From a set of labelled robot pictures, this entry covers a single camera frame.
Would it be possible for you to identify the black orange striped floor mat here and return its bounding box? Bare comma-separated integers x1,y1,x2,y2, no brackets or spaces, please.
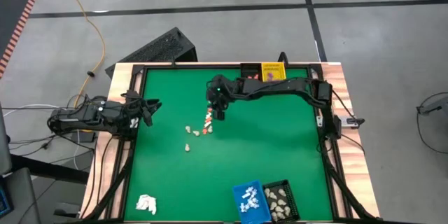
0,0,37,78

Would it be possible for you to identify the black floor beam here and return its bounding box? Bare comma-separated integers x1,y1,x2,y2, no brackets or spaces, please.
10,153,90,185

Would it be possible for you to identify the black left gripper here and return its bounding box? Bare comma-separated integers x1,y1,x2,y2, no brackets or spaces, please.
120,90,163,128

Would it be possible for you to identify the grey monitor panel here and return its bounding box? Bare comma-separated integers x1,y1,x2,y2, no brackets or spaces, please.
0,104,13,176

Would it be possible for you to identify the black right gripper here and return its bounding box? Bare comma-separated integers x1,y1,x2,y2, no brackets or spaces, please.
205,74,243,121

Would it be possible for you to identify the silver metal bracket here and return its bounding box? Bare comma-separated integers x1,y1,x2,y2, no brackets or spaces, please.
316,115,365,129

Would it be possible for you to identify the blue plastic basket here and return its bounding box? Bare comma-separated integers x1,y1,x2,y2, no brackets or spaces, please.
232,180,271,224

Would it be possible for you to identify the yellow floor cable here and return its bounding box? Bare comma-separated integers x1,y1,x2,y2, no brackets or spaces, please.
55,0,106,108

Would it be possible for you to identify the black plastic basket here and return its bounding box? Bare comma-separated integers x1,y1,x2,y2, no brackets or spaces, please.
240,62,263,81
262,179,302,223

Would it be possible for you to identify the crumpled white paper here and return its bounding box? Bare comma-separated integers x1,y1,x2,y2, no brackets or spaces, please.
135,193,158,216

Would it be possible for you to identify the green table mat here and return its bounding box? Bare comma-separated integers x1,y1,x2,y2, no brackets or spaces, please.
124,68,333,222

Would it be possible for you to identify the yellow plastic basket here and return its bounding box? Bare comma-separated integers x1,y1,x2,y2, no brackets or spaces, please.
261,62,288,83

